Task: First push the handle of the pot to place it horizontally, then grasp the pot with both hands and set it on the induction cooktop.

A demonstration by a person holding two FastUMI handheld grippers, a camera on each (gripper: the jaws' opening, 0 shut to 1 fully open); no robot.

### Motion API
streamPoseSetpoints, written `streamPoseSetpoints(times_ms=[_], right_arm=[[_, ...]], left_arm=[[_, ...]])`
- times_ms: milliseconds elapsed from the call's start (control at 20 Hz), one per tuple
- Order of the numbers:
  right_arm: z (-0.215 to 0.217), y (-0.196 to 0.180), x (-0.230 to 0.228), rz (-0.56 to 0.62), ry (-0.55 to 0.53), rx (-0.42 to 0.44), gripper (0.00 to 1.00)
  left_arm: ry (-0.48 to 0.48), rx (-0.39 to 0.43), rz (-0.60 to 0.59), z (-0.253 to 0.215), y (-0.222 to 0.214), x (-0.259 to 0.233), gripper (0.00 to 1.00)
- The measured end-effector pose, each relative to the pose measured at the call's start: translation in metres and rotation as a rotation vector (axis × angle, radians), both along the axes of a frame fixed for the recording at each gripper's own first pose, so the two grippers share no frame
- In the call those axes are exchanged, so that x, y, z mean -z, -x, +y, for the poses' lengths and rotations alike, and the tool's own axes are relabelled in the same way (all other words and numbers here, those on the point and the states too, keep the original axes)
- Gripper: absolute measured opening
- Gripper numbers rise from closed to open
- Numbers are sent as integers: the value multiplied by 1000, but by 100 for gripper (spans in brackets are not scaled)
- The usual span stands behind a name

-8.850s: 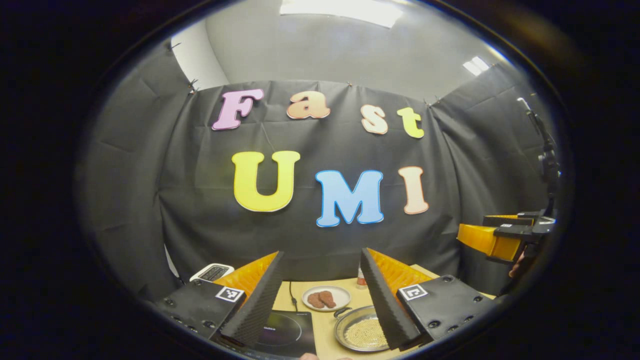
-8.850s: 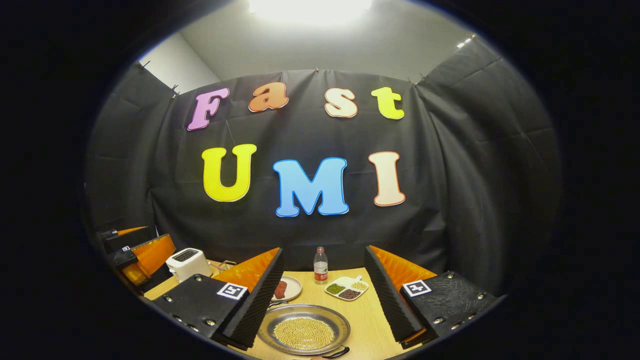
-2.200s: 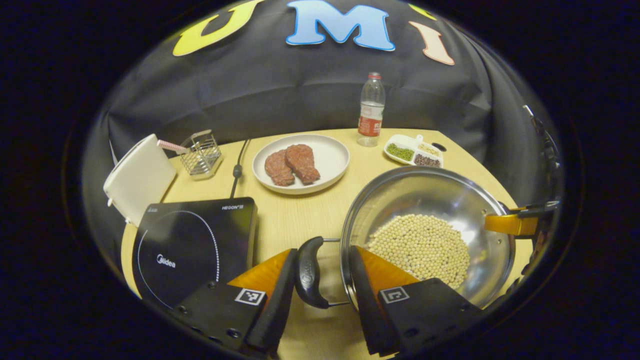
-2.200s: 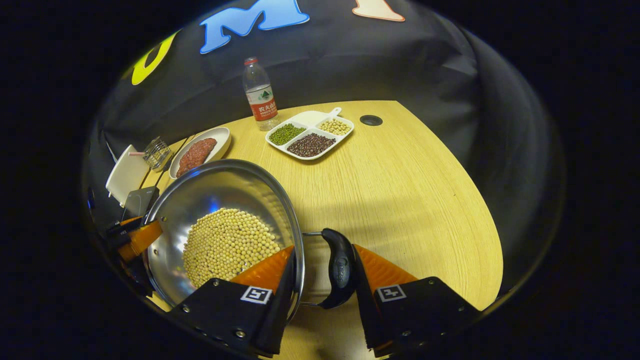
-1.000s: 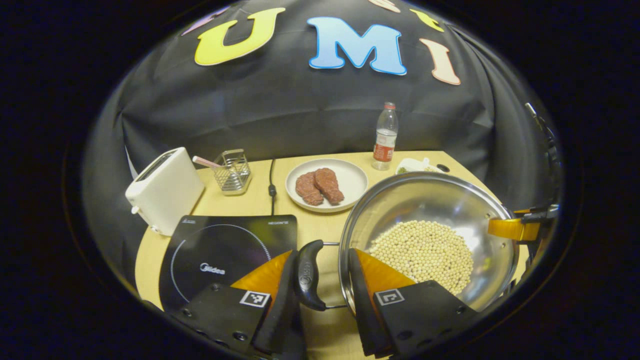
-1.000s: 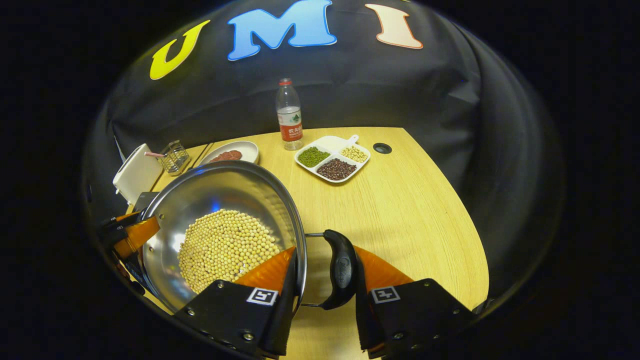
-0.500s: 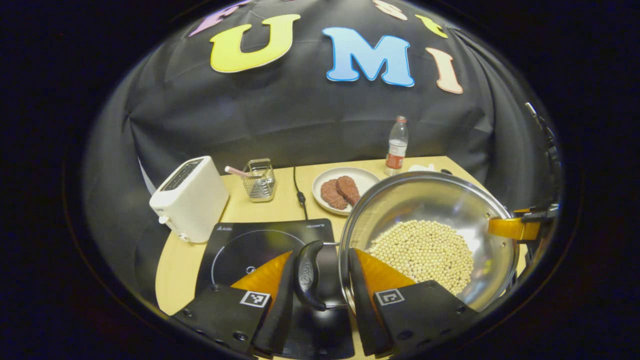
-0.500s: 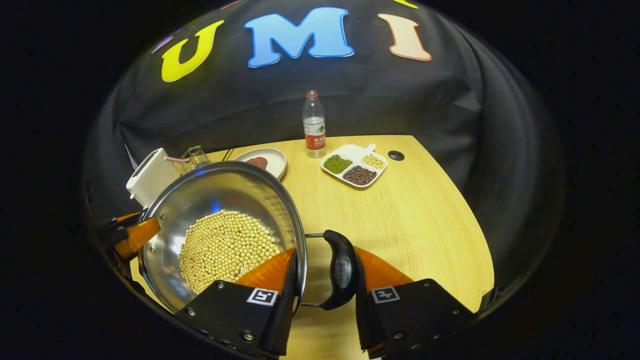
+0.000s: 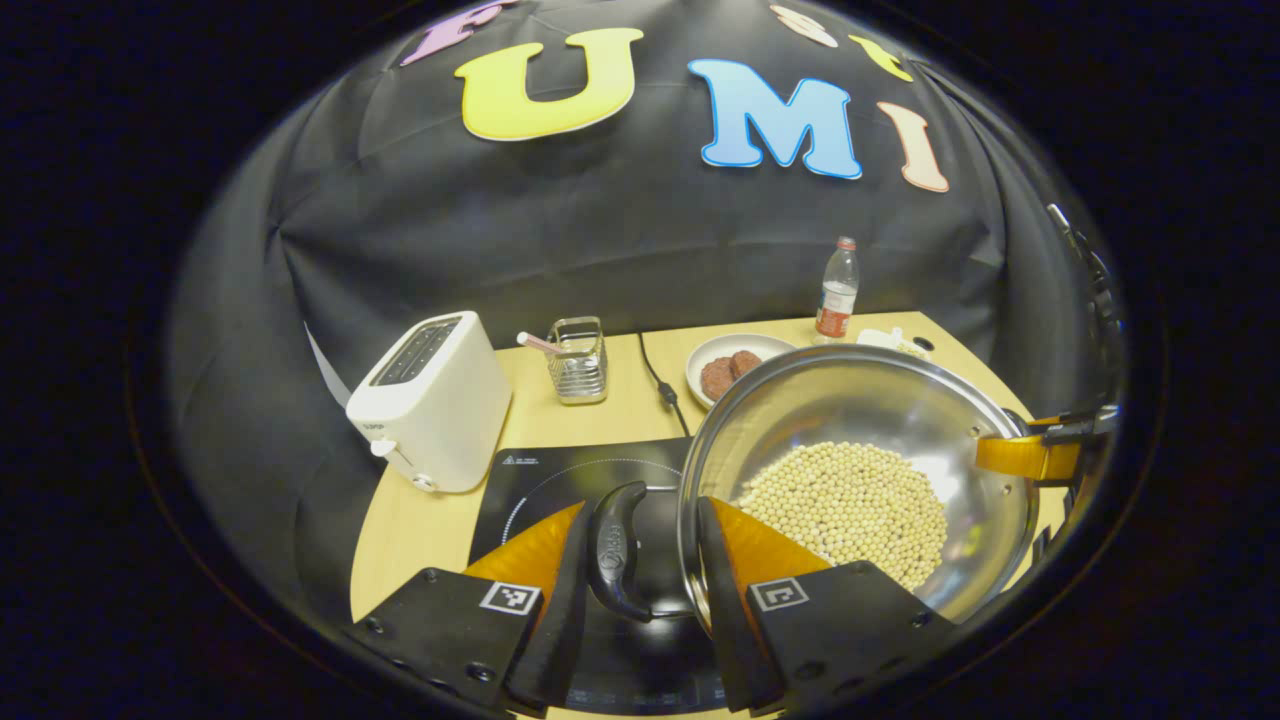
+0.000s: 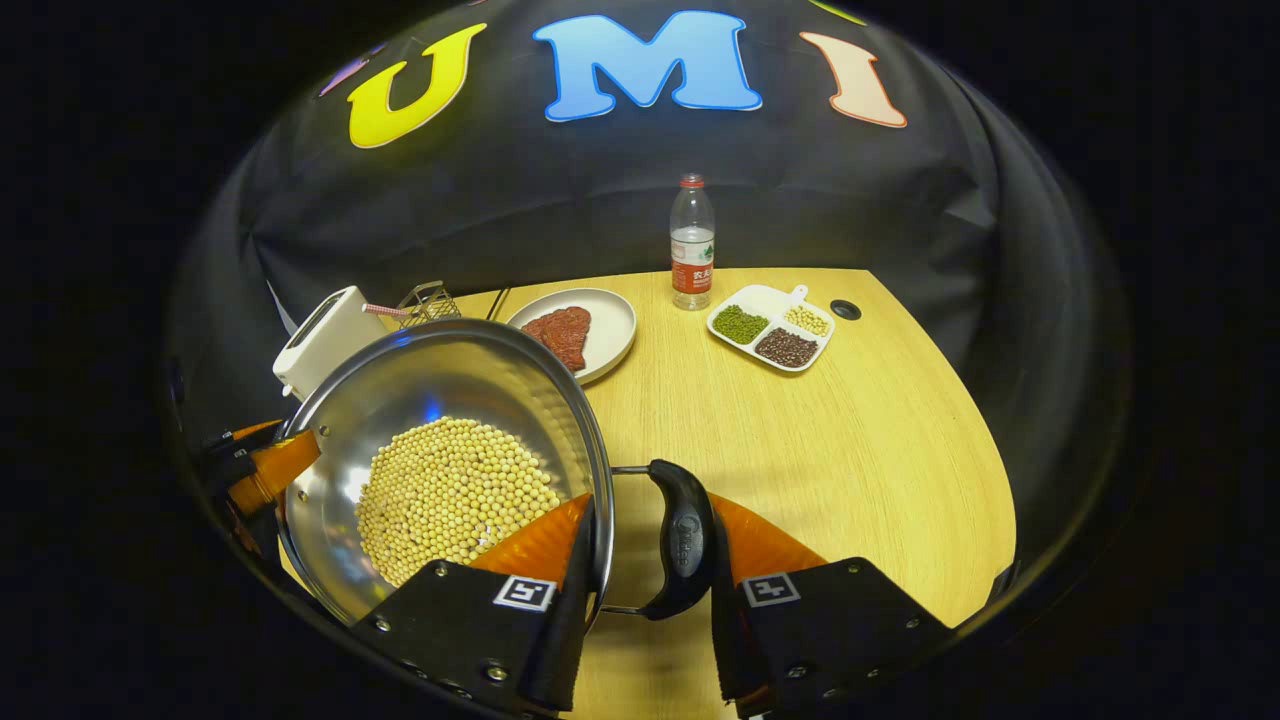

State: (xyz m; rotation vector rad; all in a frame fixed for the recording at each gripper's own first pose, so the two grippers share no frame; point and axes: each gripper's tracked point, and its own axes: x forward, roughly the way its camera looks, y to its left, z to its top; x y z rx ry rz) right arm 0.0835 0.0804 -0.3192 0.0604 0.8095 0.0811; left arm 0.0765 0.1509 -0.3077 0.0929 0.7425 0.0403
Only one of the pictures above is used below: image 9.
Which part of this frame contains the white round plate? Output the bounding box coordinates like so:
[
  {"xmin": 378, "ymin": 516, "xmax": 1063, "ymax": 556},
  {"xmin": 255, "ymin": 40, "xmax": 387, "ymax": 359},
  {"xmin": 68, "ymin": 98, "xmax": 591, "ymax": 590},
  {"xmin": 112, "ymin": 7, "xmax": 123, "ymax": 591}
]
[{"xmin": 685, "ymin": 333, "xmax": 799, "ymax": 411}]

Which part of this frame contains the metal wire holder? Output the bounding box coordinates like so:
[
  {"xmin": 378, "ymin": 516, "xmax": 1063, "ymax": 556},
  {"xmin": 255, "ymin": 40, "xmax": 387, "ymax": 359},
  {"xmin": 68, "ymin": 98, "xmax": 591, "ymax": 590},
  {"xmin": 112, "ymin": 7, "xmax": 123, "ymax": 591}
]
[{"xmin": 547, "ymin": 316, "xmax": 609, "ymax": 405}]

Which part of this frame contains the black induction cooktop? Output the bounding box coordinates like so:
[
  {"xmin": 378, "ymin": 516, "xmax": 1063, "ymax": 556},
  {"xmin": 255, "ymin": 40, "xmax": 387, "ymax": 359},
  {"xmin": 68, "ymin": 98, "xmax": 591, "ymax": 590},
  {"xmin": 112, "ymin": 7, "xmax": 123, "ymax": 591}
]
[{"xmin": 468, "ymin": 437, "xmax": 731, "ymax": 716}]

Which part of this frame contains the white divided dish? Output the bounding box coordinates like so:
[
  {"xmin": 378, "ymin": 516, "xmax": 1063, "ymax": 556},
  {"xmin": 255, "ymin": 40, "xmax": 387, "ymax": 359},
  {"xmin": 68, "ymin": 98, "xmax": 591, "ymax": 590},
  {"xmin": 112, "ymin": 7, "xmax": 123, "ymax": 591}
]
[{"xmin": 857, "ymin": 327, "xmax": 931, "ymax": 361}]

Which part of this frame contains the clear bottle with red label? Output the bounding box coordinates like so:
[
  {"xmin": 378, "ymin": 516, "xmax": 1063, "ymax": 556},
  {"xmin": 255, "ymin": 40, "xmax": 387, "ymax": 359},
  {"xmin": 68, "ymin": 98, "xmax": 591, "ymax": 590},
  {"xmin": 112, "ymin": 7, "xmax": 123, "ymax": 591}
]
[{"xmin": 813, "ymin": 236, "xmax": 861, "ymax": 346}]

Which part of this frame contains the black power cable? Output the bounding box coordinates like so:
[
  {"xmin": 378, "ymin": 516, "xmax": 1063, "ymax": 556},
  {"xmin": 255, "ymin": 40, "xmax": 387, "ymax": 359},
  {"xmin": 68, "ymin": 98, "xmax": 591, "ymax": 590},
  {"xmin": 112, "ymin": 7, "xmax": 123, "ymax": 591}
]
[{"xmin": 637, "ymin": 332, "xmax": 693, "ymax": 438}]

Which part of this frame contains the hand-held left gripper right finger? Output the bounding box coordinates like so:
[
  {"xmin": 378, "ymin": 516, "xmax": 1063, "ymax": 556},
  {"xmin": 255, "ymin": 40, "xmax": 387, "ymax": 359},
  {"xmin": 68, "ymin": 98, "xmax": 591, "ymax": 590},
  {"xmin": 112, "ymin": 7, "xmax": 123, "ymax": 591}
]
[{"xmin": 695, "ymin": 495, "xmax": 966, "ymax": 716}]

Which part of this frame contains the pile of yellow soybeans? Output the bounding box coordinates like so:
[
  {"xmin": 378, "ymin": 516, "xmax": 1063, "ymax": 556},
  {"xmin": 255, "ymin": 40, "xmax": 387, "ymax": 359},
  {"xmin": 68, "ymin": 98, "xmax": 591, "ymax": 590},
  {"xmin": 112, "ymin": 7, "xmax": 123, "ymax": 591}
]
[{"xmin": 735, "ymin": 440, "xmax": 949, "ymax": 591}]

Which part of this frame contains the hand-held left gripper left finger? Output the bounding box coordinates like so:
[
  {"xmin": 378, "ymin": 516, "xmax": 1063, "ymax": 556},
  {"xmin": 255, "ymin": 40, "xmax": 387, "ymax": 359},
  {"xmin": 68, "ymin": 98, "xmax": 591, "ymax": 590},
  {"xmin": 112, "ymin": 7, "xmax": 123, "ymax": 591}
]
[{"xmin": 345, "ymin": 500, "xmax": 599, "ymax": 716}]

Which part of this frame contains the white toaster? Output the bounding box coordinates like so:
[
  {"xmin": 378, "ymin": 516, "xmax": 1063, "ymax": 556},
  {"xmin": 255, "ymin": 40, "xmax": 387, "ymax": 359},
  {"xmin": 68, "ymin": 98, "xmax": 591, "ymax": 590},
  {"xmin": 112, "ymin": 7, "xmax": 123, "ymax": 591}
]
[{"xmin": 345, "ymin": 310, "xmax": 513, "ymax": 494}]

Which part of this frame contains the steel pot with black handle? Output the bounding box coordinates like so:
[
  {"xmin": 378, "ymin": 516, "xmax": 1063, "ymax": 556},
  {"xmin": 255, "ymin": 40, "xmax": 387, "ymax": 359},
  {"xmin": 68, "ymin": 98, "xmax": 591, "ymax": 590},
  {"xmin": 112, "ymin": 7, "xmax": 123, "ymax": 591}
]
[{"xmin": 585, "ymin": 345, "xmax": 1041, "ymax": 641}]

